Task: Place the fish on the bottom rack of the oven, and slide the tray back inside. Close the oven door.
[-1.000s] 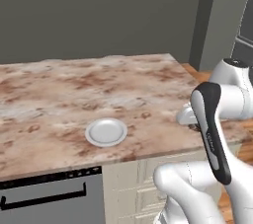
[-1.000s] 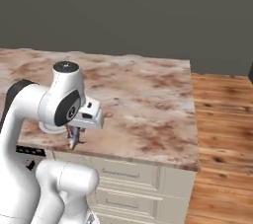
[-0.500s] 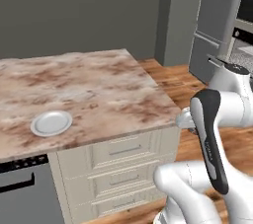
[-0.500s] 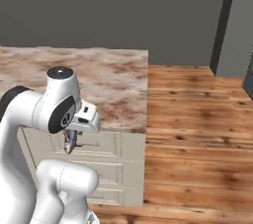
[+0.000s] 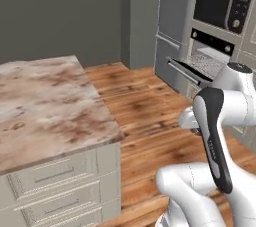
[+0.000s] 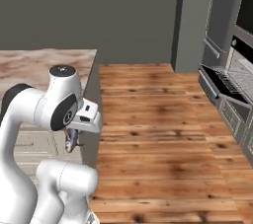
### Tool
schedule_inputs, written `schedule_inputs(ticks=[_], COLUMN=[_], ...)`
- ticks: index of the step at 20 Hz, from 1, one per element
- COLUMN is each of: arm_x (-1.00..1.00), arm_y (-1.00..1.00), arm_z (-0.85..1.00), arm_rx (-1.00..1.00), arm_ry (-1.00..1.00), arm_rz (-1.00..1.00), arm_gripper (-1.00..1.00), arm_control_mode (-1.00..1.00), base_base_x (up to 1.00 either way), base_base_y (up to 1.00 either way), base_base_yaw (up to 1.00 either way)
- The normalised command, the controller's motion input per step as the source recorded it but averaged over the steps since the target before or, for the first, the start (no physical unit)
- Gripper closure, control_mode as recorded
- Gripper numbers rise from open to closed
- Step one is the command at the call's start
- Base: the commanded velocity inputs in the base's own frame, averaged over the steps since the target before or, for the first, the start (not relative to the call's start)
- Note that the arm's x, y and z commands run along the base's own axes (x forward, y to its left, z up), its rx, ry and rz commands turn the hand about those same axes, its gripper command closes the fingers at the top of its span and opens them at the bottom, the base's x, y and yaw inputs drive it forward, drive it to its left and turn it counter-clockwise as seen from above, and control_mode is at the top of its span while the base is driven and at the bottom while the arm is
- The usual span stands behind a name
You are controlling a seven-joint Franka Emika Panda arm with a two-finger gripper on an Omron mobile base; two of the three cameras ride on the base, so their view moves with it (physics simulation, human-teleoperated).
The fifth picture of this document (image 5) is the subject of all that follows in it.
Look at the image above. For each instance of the grey fridge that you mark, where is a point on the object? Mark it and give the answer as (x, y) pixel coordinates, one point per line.
(170, 21)

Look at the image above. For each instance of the beige island drawer front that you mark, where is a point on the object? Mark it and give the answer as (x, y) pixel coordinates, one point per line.
(53, 174)
(63, 206)

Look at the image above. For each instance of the built-in oven with black panel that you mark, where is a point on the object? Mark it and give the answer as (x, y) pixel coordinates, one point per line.
(213, 41)

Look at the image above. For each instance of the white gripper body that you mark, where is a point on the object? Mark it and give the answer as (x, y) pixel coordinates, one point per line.
(187, 119)

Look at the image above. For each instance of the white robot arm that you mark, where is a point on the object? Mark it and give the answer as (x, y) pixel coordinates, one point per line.
(186, 184)

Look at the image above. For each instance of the beige tall cabinet housing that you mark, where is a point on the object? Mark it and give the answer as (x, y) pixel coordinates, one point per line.
(245, 42)

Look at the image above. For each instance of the beige island cabinet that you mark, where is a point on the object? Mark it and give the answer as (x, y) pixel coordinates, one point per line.
(108, 177)

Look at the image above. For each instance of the open oven door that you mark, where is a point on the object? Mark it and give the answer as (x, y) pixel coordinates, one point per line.
(190, 69)

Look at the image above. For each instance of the black and silver microwave oven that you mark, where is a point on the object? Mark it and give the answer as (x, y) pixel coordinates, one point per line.
(213, 6)

